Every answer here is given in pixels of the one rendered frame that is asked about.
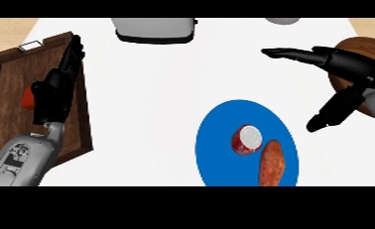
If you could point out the brown wooden cutting board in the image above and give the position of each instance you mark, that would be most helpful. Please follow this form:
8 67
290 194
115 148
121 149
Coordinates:
30 91

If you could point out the orange sweet potato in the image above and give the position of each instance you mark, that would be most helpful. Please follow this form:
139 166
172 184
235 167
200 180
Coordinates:
270 164

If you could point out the grey appliance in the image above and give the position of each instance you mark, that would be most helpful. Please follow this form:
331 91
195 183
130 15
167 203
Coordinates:
154 29

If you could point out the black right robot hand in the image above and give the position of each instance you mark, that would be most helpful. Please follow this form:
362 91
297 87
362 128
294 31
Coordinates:
341 71

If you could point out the red vegetable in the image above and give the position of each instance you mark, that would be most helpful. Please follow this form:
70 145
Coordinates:
28 98

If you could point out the grey round object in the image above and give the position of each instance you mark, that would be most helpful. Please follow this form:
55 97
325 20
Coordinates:
282 21

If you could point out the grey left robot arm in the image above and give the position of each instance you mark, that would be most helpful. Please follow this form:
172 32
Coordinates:
27 157

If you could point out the blue round plate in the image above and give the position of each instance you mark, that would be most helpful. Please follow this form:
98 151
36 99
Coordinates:
247 143

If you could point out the red can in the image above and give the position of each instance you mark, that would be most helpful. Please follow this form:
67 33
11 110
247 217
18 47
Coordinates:
247 139

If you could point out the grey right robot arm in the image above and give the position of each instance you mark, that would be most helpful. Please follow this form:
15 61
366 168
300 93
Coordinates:
369 98

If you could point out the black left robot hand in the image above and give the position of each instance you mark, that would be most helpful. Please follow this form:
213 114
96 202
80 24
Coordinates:
55 87

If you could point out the brown wooden bowl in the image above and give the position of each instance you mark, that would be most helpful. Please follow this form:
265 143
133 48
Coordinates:
359 74

